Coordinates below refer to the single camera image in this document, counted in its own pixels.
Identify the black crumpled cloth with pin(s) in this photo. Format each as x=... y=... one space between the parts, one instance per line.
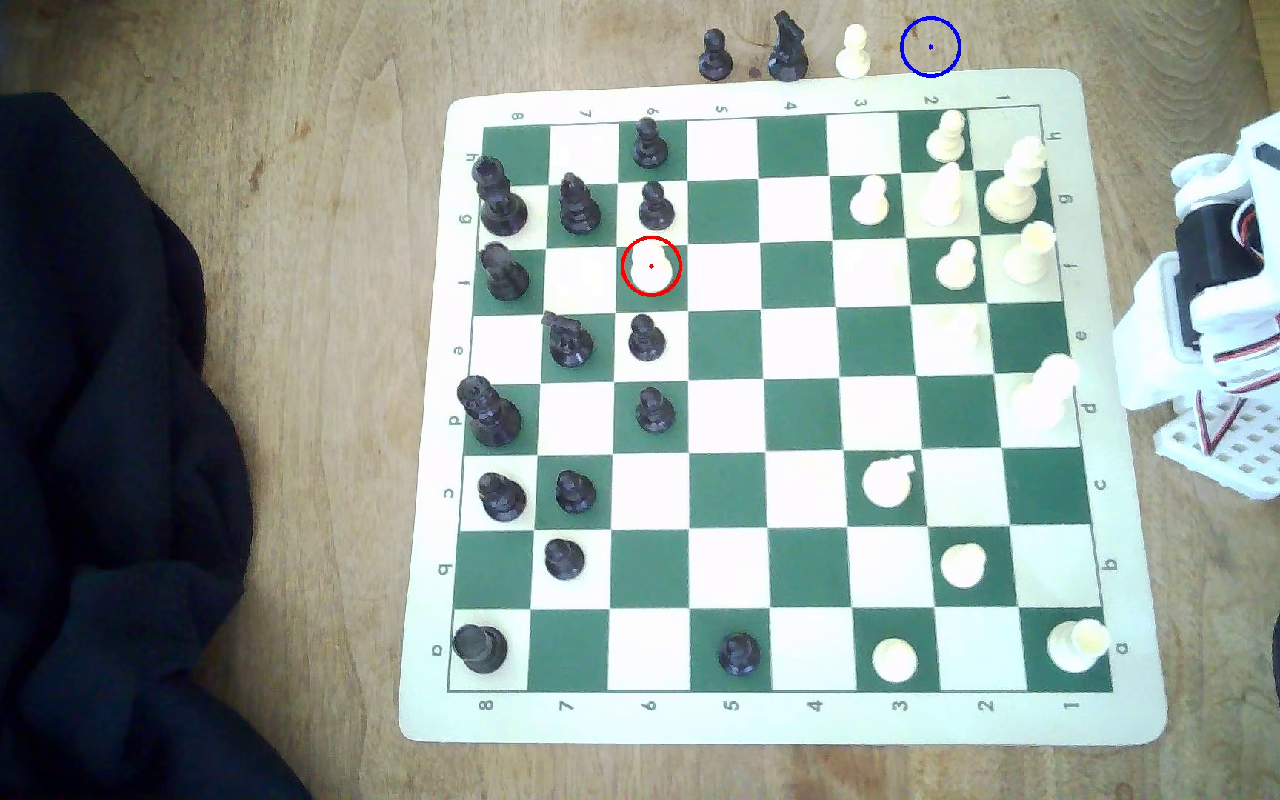
x=73 y=444

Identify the green and white chessboard mat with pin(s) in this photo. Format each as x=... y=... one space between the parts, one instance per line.
x=729 y=422

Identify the white pawn chess piece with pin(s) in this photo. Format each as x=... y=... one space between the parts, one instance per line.
x=957 y=269
x=959 y=330
x=893 y=661
x=651 y=272
x=852 y=58
x=946 y=141
x=870 y=206
x=962 y=567

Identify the black queen chess piece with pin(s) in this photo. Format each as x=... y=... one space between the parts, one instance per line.
x=491 y=417

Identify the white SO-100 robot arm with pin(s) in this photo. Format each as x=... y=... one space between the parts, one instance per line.
x=1279 y=222

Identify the white king chess piece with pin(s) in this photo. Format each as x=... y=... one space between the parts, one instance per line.
x=1040 y=402

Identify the white bishop chess piece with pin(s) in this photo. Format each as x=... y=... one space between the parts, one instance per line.
x=941 y=202
x=1029 y=258

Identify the black pawn chess piece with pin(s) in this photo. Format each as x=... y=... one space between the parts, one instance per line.
x=715 y=61
x=563 y=560
x=739 y=655
x=651 y=148
x=657 y=211
x=656 y=413
x=502 y=500
x=647 y=340
x=576 y=493

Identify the white queen chess piece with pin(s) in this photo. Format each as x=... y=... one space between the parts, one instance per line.
x=1012 y=195

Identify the white knight chess piece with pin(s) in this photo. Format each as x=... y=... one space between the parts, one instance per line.
x=887 y=482

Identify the white rook chess piece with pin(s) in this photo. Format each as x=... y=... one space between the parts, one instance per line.
x=1073 y=647

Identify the white perforated base plate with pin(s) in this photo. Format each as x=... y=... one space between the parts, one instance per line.
x=1251 y=456

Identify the black knight chess piece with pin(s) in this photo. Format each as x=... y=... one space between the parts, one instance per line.
x=570 y=344
x=787 y=56

